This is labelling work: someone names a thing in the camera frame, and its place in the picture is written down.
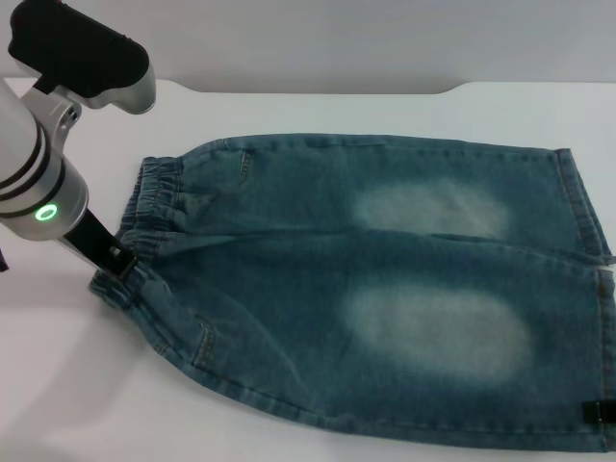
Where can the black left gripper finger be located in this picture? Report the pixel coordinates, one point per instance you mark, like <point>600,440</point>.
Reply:
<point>127,267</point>

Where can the black left wrist camera housing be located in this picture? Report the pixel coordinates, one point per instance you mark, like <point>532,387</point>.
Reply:
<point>86,62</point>

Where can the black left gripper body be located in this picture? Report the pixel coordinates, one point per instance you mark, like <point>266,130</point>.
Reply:
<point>94,240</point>

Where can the blue denim shorts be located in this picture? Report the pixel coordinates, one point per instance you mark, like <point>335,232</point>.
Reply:
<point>313,289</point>

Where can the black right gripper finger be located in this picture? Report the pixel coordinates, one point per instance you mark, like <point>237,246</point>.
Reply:
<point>592,412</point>

